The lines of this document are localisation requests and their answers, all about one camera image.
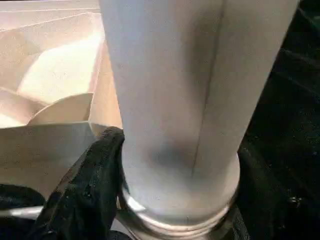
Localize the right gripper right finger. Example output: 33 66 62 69
231 142 320 240

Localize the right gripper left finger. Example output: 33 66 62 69
26 126 126 240

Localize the white plastic table top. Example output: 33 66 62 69
0 0 241 240

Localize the white plastic table leg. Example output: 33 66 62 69
98 0 297 238

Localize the black mat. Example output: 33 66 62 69
0 0 320 240

